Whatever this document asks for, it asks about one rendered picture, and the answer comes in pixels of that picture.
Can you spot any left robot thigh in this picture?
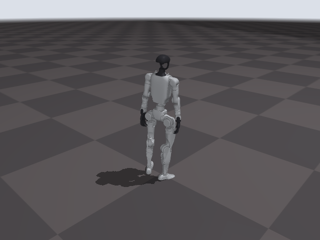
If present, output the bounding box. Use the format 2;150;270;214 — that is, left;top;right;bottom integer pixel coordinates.
145;110;157;147

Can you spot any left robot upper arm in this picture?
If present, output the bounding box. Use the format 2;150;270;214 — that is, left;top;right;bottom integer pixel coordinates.
143;73;152;98

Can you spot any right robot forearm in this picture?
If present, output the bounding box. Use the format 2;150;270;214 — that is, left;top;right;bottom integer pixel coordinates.
173;97;181;120

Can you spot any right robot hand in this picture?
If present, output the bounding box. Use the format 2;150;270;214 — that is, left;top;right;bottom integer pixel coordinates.
173;117;181;134

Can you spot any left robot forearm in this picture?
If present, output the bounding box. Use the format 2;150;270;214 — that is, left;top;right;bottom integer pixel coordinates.
141;93;149;113

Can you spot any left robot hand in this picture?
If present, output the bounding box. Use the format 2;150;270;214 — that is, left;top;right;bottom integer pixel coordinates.
140;109;148;127

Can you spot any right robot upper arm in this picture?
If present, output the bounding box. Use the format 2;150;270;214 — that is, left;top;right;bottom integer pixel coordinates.
169;77;179;104

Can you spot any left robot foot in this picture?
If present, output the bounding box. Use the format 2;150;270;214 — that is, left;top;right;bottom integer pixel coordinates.
146;161;154;175

